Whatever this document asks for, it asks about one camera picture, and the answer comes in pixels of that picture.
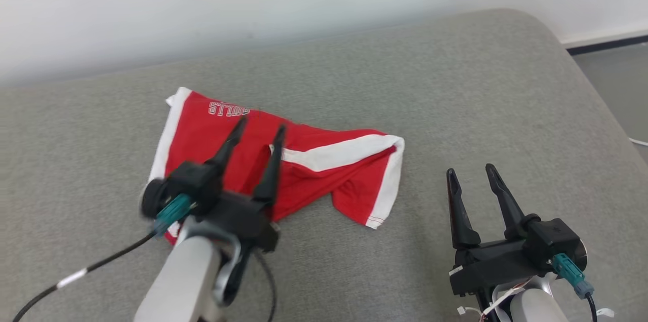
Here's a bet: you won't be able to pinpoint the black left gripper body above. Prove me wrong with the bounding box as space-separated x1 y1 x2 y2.
199 193 281 254

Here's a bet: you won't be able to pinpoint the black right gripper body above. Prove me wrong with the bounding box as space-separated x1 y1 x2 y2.
449 237 553 297

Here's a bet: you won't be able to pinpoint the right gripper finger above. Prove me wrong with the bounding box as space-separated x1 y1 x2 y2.
485 163 530 240
446 168 481 251

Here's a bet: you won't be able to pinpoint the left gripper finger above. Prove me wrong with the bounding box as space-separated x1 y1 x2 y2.
205 117 249 172
252 125 287 208

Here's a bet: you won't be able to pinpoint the red white basketball shorts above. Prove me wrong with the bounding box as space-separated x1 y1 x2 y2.
147 87 406 246

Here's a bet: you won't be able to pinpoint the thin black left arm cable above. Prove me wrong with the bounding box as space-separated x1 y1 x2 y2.
252 250 277 322

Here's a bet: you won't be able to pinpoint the black right camera cable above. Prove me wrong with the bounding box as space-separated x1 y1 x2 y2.
585 292 616 322

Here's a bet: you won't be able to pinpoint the black camera cable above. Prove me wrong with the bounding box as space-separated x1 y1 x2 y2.
585 292 616 322
13 230 158 322

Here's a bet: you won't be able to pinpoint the black left camera cable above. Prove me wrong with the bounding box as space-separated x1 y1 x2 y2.
13 230 158 322

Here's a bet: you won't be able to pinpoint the black wall baseboard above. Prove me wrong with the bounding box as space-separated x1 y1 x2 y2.
564 33 648 55

